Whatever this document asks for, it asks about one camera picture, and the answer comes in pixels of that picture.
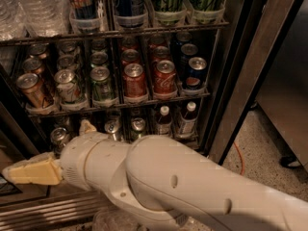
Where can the pepsi can second row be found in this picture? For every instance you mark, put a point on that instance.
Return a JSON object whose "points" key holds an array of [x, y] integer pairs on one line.
{"points": [[188, 51]]}

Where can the fridge door right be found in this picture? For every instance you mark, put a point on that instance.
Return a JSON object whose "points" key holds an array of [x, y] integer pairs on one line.
{"points": [[261, 25]]}

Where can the coca cola can second row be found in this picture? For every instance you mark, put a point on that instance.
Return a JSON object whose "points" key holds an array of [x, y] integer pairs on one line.
{"points": [[160, 53]]}

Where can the gold can front left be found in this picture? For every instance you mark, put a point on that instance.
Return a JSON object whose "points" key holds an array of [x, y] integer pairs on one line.
{"points": [[35, 90]]}

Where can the dark bottle white cap left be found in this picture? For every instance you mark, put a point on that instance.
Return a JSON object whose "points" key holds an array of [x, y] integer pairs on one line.
{"points": [[163, 121]]}

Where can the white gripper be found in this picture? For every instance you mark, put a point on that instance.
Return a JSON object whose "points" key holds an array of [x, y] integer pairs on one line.
{"points": [[73, 161]]}

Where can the green can second row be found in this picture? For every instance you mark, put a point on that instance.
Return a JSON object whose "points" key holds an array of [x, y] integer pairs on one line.
{"points": [[99, 59]]}

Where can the green can bottom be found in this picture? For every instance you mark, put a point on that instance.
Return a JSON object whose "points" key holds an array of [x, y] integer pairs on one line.
{"points": [[138, 128]]}

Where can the dark bottle white cap right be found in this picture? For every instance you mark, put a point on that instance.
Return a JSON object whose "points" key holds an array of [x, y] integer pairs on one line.
{"points": [[186, 119]]}

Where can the white green 7up can front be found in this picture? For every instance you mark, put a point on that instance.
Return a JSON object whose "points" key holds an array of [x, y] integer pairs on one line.
{"points": [[68, 86]]}

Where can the white can second row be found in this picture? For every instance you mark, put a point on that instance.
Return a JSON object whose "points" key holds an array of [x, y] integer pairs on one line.
{"points": [[67, 62]]}

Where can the tall red bull can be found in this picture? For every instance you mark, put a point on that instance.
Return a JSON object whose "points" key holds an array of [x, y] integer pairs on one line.
{"points": [[83, 9]]}

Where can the dark bottle white cap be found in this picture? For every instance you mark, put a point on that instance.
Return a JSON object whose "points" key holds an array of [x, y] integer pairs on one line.
{"points": [[186, 119], [163, 121]]}

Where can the clear water bottle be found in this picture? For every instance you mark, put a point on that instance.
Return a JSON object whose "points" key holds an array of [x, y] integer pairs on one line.
{"points": [[45, 18]]}

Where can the silver can bottom middle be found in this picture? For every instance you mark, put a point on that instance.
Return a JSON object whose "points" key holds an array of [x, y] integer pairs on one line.
{"points": [[112, 128]]}

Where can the clear plastic container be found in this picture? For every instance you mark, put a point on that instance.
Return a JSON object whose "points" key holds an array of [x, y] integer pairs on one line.
{"points": [[115, 220]]}

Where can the tall blue can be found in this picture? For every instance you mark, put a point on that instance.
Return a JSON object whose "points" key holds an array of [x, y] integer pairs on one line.
{"points": [[129, 0]]}

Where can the blue pepsi can front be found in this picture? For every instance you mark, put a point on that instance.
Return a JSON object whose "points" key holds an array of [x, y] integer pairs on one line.
{"points": [[195, 73]]}

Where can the silver can bottom left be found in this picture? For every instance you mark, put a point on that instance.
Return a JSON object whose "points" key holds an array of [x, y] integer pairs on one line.
{"points": [[59, 137]]}

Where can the red can second row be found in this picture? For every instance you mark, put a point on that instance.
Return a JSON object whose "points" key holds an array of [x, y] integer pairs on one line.
{"points": [[130, 56]]}

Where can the silver can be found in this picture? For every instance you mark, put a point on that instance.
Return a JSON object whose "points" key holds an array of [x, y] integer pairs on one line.
{"points": [[112, 128], [59, 137]]}

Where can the stainless steel fridge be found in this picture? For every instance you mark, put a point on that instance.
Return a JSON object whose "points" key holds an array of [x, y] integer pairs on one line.
{"points": [[118, 65]]}

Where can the red coca cola can front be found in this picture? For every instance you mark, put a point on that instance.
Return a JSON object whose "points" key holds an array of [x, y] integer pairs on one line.
{"points": [[164, 77]]}

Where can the gold can second row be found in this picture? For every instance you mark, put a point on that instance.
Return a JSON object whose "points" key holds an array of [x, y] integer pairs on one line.
{"points": [[37, 66]]}

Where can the red brown can front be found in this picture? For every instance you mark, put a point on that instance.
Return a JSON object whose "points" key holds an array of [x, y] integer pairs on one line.
{"points": [[134, 80]]}

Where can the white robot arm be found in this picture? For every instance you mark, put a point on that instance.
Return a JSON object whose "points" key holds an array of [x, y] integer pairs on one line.
{"points": [[161, 182]]}

